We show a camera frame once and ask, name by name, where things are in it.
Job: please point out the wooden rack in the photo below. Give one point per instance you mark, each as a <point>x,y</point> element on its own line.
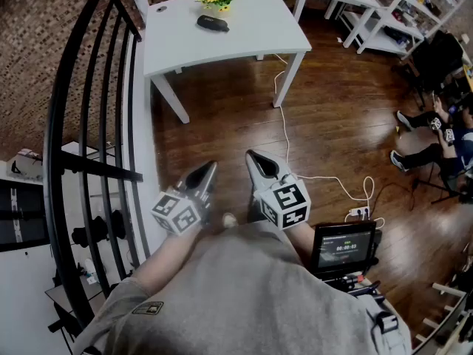
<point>449,291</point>

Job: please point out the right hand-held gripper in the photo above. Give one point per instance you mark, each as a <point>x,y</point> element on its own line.
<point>286,203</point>

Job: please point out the person's shoe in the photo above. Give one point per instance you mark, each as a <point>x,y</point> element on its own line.
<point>229,220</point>

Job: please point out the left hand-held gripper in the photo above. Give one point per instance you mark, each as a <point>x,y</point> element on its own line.
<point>176,214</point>

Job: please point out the black bag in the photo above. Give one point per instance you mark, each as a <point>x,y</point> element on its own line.
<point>98,228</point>

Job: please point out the white table with grommet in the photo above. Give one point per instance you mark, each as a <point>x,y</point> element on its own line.
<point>240,46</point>

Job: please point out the white shelf unit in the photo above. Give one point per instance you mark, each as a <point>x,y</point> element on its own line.
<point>373,37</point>

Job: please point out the black tablet monitor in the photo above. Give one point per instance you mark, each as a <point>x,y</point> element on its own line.
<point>341,250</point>

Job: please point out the round grey table grommet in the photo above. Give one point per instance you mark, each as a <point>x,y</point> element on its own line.
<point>161,9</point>

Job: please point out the person's left forearm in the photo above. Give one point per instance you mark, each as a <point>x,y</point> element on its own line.
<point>170,257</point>

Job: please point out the black cabinet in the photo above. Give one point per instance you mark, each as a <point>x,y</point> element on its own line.
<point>18,213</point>

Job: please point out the white power strip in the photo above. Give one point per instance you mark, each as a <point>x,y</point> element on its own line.
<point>360,211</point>

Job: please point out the person's grey shirt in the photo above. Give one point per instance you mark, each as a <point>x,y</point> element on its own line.
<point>240,301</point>

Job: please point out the black office chair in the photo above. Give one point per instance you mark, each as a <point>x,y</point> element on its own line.
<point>439,61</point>

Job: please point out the person's right forearm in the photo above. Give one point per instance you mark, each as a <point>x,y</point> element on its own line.
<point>301,231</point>

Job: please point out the black case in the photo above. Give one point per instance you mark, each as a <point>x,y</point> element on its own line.
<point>212,23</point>

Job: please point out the black metal railing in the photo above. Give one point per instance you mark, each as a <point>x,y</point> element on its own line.
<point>53,131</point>

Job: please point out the black monitor stand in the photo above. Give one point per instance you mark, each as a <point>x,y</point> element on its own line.
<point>347,281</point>

